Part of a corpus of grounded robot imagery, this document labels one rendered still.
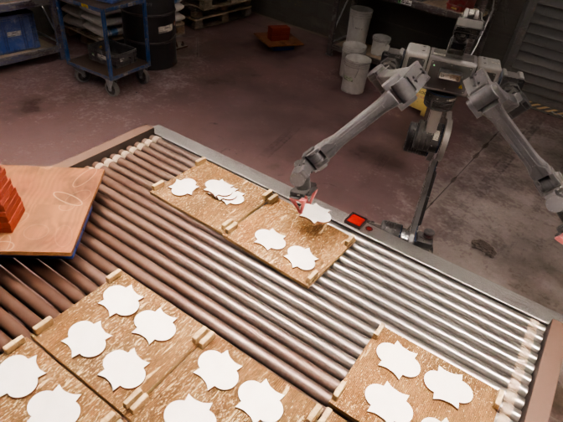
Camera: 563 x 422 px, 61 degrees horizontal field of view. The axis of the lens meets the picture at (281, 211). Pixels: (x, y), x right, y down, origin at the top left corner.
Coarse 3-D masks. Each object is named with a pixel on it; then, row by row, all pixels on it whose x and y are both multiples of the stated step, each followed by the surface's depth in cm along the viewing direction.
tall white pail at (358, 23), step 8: (352, 8) 588; (360, 8) 606; (368, 8) 602; (352, 16) 590; (360, 16) 586; (368, 16) 588; (352, 24) 597; (360, 24) 592; (368, 24) 597; (352, 32) 601; (360, 32) 598; (352, 40) 607; (360, 40) 606
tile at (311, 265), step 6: (294, 246) 184; (288, 252) 181; (294, 252) 181; (300, 252) 182; (306, 252) 182; (288, 258) 178; (294, 258) 179; (300, 258) 179; (306, 258) 179; (312, 258) 180; (294, 264) 176; (300, 264) 177; (306, 264) 177; (312, 264) 177; (306, 270) 175
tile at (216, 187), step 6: (210, 180) 210; (216, 180) 210; (222, 180) 211; (210, 186) 207; (216, 186) 207; (222, 186) 207; (228, 186) 208; (210, 192) 204; (216, 192) 204; (222, 192) 204; (228, 192) 204
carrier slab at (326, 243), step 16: (272, 208) 203; (288, 208) 204; (240, 224) 192; (256, 224) 193; (272, 224) 194; (288, 224) 195; (304, 224) 196; (320, 224) 197; (240, 240) 185; (288, 240) 188; (304, 240) 188; (320, 240) 189; (336, 240) 190; (256, 256) 180; (272, 256) 180; (320, 256) 182; (336, 256) 183; (288, 272) 174; (304, 272) 175; (320, 272) 175
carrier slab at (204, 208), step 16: (192, 176) 216; (208, 176) 217; (224, 176) 218; (160, 192) 204; (240, 192) 210; (256, 192) 211; (176, 208) 198; (192, 208) 197; (208, 208) 198; (224, 208) 199; (240, 208) 200; (256, 208) 203; (208, 224) 190
